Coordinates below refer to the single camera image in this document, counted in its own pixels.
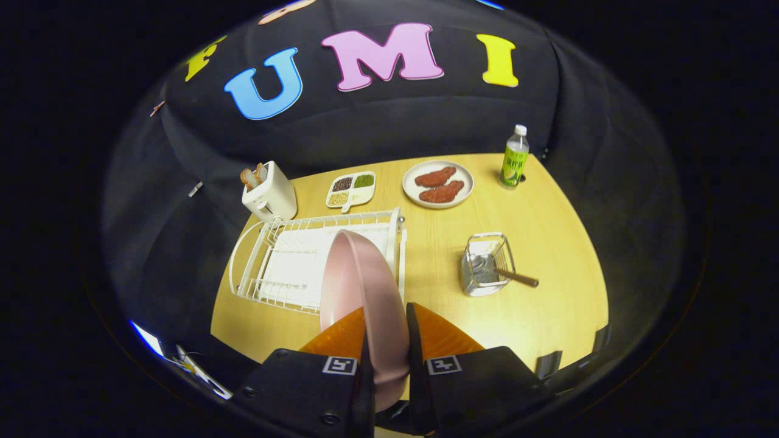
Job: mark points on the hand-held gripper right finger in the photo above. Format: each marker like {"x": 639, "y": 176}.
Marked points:
{"x": 475, "y": 389}

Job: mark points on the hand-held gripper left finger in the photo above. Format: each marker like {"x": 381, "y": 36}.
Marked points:
{"x": 304, "y": 389}

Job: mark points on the pink plate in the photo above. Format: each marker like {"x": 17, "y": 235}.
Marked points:
{"x": 365, "y": 286}

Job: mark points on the white divided bean dish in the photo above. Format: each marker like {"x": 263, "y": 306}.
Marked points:
{"x": 365, "y": 196}

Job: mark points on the white plate with meat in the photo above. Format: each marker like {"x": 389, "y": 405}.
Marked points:
{"x": 466, "y": 176}

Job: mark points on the white toaster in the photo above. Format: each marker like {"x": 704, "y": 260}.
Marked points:
{"x": 274, "y": 198}

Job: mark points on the red meat piece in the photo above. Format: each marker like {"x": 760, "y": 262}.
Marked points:
{"x": 435, "y": 177}
{"x": 442, "y": 192}

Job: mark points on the toast slice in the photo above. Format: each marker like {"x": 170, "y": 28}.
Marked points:
{"x": 248, "y": 178}
{"x": 260, "y": 172}

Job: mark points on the silver clip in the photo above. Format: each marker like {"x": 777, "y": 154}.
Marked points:
{"x": 195, "y": 189}

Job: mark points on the green label drink bottle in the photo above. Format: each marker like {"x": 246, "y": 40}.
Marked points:
{"x": 514, "y": 164}

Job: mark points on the black backdrop cloth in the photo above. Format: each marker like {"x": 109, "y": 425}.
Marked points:
{"x": 395, "y": 121}

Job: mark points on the orange clip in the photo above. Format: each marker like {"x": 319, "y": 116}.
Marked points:
{"x": 157, "y": 108}

